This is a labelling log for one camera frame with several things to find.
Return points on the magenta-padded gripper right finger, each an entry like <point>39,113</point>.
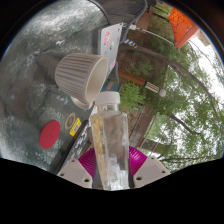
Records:
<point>146,170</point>

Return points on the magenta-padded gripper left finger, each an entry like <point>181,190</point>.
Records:
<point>80,171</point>

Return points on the clear plastic bottle white cap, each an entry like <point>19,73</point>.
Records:
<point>111,143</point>

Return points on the black laptop with stickers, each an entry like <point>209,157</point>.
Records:
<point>78,143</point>

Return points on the yellow card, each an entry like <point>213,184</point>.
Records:
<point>75,126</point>

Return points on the green plant in blue pot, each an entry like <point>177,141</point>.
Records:
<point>131,95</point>

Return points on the white ribbed mug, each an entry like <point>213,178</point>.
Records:
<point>75,75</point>

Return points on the blue yellow striped bollard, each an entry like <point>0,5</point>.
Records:
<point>130,42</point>

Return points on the silver laptop with stickers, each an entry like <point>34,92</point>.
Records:
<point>110,43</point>

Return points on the orange canopy tent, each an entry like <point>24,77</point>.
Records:
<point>183,25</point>

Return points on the wooden lamp post white globe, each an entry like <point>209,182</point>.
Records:
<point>140,81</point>

